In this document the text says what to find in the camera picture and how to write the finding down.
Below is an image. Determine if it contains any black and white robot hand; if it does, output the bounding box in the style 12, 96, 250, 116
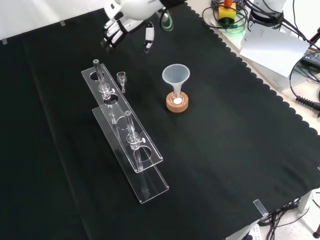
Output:
100, 0, 164, 54

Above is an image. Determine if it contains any small glass weighing funnel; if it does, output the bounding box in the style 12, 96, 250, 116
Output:
116, 71, 127, 94

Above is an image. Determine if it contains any clear plastic funnel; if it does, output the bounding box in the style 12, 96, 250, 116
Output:
161, 63, 191, 96

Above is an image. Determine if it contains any round-bottom glass flask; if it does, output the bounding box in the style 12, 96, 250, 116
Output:
170, 84, 185, 106

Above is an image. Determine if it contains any clear funnel stand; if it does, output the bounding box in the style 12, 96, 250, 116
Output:
81, 59, 170, 205

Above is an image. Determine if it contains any yellow stop button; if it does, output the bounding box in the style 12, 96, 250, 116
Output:
217, 0, 237, 26

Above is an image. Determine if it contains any black bench cloth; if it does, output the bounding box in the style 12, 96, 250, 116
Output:
0, 1, 320, 240

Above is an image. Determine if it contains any black power adapter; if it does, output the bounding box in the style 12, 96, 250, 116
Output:
299, 46, 320, 68

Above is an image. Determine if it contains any tripod leg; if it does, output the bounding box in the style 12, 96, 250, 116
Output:
309, 24, 320, 51

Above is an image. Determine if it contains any clear tape piece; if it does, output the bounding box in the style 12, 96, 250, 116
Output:
252, 198, 269, 217

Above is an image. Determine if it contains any white power strip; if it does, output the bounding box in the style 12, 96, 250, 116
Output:
233, 223, 263, 240

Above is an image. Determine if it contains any white table leg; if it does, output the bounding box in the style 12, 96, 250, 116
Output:
298, 189, 314, 214

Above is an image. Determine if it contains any green cable loop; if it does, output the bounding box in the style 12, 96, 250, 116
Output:
160, 9, 174, 32

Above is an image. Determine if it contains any cork ring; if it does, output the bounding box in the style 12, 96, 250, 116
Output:
165, 91, 190, 114

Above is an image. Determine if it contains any coiled black cable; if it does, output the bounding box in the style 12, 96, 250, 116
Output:
289, 56, 320, 112

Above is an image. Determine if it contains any black cable bundle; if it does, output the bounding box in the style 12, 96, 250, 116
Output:
258, 197, 302, 240

